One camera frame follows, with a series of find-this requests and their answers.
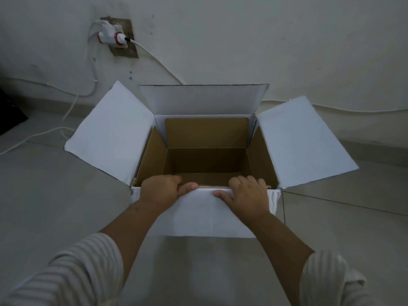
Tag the person's right forearm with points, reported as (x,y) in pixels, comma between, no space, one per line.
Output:
(283,251)

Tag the person's left forearm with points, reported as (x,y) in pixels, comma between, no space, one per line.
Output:
(134,232)

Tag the person's left hand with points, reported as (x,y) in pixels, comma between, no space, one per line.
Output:
(157,192)

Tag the white cardboard box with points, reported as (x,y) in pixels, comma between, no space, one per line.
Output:
(204,216)

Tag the person's left thumb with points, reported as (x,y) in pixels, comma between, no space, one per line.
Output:
(188,188)

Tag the grey wall socket plate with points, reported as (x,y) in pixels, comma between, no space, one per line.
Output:
(130,51)

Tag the person's right hand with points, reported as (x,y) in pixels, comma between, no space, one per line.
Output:
(248,200)

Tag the person's right thumb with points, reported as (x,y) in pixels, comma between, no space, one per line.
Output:
(223,195)

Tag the black flat object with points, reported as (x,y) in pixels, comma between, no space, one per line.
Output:
(9,114)

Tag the striped long-sleeve shirt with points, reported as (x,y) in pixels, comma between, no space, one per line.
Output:
(70,270)

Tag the white red plug adapter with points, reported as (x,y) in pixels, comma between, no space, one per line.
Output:
(110,36)

